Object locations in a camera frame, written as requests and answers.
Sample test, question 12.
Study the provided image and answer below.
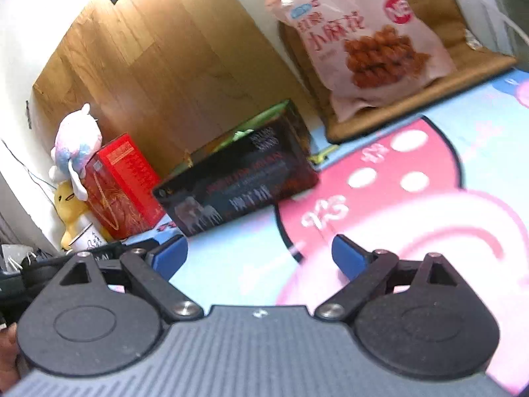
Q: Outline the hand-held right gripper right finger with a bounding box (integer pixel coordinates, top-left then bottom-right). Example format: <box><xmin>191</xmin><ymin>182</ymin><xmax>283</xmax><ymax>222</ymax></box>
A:
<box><xmin>315</xmin><ymin>234</ymin><xmax>466</xmax><ymax>322</ymax></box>

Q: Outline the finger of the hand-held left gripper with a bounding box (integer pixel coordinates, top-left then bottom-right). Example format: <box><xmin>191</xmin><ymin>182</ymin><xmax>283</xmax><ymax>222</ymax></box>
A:
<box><xmin>89</xmin><ymin>235</ymin><xmax>183</xmax><ymax>262</ymax></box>

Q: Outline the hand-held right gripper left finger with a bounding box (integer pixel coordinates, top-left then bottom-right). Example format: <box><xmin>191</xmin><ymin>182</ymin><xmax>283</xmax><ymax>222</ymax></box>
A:
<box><xmin>58</xmin><ymin>235</ymin><xmax>204</xmax><ymax>320</ymax></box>

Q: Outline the black cardboard box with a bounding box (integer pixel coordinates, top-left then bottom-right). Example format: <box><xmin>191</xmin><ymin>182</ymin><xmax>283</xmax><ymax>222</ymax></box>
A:
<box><xmin>151</xmin><ymin>99</ymin><xmax>321</xmax><ymax>238</ymax></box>

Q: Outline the bright green snack packet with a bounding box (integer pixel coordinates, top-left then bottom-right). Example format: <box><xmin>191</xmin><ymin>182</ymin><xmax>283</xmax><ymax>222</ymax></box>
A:
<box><xmin>231</xmin><ymin>101</ymin><xmax>291</xmax><ymax>133</ymax></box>

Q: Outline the person's left hand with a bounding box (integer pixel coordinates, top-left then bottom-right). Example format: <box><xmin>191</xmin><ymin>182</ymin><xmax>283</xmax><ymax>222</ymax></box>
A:
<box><xmin>0</xmin><ymin>324</ymin><xmax>20</xmax><ymax>386</ymax></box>

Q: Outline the white cup with script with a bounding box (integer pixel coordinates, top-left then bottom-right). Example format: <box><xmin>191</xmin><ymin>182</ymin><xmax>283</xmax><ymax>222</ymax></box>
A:
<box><xmin>68</xmin><ymin>222</ymin><xmax>109</xmax><ymax>255</ymax></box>

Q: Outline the yellow plush toy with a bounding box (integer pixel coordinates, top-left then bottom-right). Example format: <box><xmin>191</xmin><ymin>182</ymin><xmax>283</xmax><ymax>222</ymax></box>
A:
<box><xmin>54</xmin><ymin>180</ymin><xmax>90</xmax><ymax>251</ymax></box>

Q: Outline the red cardboard box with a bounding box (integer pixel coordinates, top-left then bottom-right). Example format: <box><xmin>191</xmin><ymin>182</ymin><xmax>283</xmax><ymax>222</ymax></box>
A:
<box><xmin>83</xmin><ymin>132</ymin><xmax>167</xmax><ymax>241</ymax></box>

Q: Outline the printed cartoon blanket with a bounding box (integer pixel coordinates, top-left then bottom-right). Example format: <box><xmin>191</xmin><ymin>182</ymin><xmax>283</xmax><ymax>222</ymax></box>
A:
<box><xmin>124</xmin><ymin>67</ymin><xmax>529</xmax><ymax>397</ymax></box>

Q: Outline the pink and white plush toy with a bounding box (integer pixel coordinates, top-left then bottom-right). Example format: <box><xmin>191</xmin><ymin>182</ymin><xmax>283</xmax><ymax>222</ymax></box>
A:
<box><xmin>48</xmin><ymin>103</ymin><xmax>103</xmax><ymax>201</ymax></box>

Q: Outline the wooden board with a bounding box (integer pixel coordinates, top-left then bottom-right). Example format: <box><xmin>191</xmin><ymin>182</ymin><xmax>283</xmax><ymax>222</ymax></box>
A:
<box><xmin>32</xmin><ymin>0</ymin><xmax>328</xmax><ymax>167</ymax></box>

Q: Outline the pink snack bag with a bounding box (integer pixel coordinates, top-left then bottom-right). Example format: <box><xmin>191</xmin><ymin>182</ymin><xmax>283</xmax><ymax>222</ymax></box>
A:
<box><xmin>264</xmin><ymin>0</ymin><xmax>458</xmax><ymax>123</ymax></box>

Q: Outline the brown seat cushion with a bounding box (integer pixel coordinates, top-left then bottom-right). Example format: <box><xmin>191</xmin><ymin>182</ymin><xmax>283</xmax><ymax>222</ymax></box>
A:
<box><xmin>278</xmin><ymin>0</ymin><xmax>520</xmax><ymax>145</ymax></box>

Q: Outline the white cable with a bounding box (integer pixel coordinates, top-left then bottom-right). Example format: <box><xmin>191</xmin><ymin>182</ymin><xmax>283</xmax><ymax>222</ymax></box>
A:
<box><xmin>422</xmin><ymin>0</ymin><xmax>529</xmax><ymax>44</ymax></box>

